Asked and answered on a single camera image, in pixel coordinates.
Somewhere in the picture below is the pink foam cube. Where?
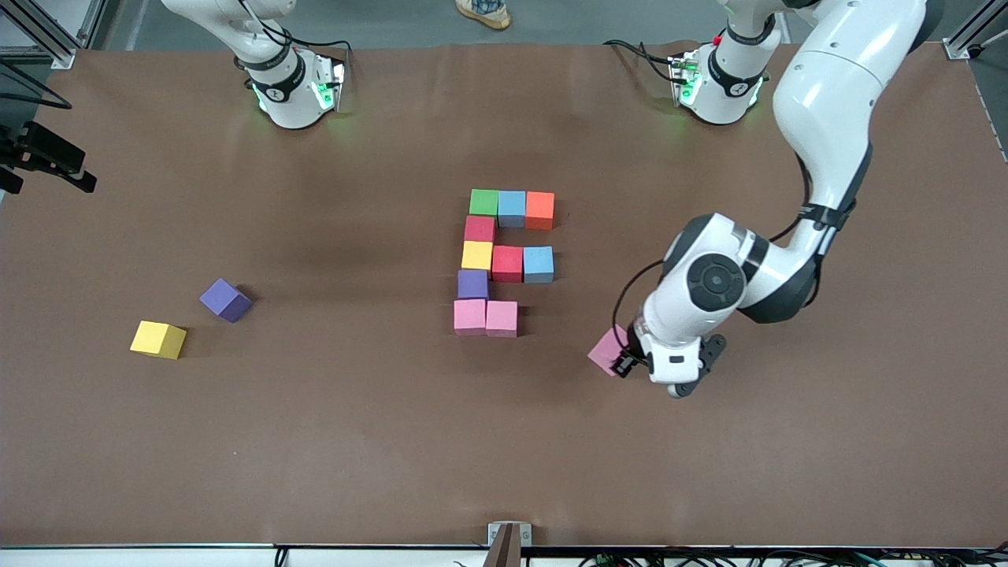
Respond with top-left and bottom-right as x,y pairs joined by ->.
587,324 -> 632,377
454,299 -> 487,337
485,300 -> 520,339

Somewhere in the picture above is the orange foam cube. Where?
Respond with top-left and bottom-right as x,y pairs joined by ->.
524,191 -> 556,232

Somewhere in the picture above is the purple foam cube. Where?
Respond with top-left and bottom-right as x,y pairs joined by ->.
198,277 -> 254,324
458,269 -> 491,304

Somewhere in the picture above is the tan shoe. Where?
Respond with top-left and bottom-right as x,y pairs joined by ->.
455,0 -> 513,32

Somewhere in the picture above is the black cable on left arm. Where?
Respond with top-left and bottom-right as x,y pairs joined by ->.
612,154 -> 816,335

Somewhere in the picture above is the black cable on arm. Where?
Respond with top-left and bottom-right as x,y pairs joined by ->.
0,59 -> 74,112
612,154 -> 816,335

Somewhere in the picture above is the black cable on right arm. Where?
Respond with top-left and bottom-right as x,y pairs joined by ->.
0,59 -> 74,112

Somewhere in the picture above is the aluminium frame profile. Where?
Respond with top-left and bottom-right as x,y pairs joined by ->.
0,0 -> 107,69
943,0 -> 1008,61

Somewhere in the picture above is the black cable bundle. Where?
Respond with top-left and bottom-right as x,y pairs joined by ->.
579,550 -> 1008,567

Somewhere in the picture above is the grey metal bracket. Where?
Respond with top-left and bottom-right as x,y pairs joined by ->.
487,521 -> 533,548

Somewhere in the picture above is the brown camera pole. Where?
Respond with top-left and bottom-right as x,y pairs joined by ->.
482,524 -> 524,567

